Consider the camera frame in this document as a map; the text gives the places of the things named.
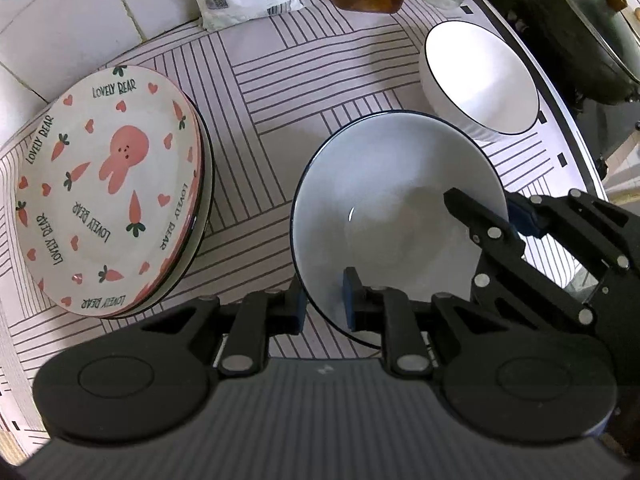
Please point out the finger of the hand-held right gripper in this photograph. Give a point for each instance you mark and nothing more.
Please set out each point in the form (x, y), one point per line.
(480, 220)
(525, 217)

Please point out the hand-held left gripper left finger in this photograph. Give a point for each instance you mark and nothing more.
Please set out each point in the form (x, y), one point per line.
(299, 310)

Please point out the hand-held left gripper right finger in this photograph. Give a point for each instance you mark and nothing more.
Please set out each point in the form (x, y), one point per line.
(352, 305)

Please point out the white bowl with black rim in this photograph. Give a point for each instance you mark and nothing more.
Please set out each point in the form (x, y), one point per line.
(390, 200)
(475, 75)

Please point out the pink rabbit print plate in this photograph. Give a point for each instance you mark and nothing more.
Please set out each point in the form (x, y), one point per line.
(100, 210)

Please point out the black gas stove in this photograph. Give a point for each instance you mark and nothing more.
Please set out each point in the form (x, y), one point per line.
(600, 130)

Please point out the black wok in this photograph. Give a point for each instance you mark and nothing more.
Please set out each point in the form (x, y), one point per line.
(545, 35)

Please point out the glass wok lid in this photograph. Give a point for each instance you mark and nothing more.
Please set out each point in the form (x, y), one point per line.
(590, 20)

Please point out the striped table mat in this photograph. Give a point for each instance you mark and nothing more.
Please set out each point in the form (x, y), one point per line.
(280, 85)

